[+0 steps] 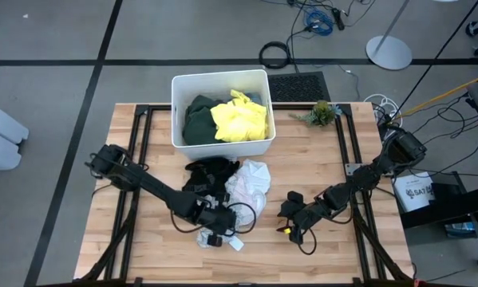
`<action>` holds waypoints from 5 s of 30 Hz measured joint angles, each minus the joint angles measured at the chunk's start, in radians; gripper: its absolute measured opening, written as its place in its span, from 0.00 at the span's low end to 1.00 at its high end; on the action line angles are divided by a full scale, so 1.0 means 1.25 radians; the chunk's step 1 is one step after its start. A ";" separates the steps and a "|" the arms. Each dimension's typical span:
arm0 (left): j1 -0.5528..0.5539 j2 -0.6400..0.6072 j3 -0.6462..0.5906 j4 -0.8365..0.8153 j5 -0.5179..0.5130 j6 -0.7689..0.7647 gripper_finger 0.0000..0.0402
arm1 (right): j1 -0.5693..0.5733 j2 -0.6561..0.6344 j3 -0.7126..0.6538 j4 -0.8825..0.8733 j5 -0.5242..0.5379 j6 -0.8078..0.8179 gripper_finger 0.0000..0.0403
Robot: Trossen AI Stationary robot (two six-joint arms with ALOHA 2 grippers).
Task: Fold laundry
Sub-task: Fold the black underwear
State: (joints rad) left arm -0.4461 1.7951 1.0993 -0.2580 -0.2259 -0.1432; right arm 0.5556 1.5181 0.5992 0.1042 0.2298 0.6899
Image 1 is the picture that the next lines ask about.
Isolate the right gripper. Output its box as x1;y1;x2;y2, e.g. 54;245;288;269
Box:
278;191;328;245

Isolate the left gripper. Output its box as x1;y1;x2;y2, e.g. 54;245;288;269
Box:
194;193;239;247

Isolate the pale pink garment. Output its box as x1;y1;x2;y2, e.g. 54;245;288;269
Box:
224;173;268;227

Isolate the black garment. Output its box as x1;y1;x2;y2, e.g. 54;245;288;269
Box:
181;156;241;197

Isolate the dark green buttoned garment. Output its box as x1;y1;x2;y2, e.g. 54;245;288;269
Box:
182;94;228;147

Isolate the yellow garment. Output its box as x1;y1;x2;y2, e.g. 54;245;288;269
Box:
210;89;270;144

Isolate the white perforated laundry basket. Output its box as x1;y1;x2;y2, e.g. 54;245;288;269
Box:
171;69;277;160

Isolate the small potted succulent plant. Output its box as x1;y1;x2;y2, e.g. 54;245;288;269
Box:
289;100;343;128

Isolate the white labelled box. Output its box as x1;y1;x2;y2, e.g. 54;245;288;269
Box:
393;171;437;213

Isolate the black floor mat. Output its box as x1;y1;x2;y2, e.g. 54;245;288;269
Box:
267;71;332;104

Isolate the black equipment cart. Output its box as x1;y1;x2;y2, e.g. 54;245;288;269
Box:
397;171;478;276

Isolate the blue packet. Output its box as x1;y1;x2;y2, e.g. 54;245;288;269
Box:
445;222;476;237

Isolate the grey round-base stand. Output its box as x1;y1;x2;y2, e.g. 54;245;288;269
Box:
365;0;414;72

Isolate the long yellow bar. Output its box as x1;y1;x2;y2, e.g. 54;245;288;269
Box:
392;73;478;120

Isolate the black power strip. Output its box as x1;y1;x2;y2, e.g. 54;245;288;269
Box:
330;6;346;32

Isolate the thin black pole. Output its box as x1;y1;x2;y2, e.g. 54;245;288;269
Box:
393;0;478;116

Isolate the light grey padded object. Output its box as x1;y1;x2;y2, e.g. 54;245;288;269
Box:
0;97;30;171

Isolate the grey metal mounting bracket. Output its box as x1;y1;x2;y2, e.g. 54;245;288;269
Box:
344;162;369;177

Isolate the black aluminium table frame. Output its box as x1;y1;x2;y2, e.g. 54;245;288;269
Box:
74;102;416;287

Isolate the coiled white cable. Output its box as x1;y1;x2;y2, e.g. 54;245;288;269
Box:
362;93;402;125

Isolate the coiled black cable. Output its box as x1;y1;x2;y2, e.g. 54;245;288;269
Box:
258;41;292;70

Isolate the coiled blue cable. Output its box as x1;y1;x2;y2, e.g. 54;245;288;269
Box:
303;8;335;37

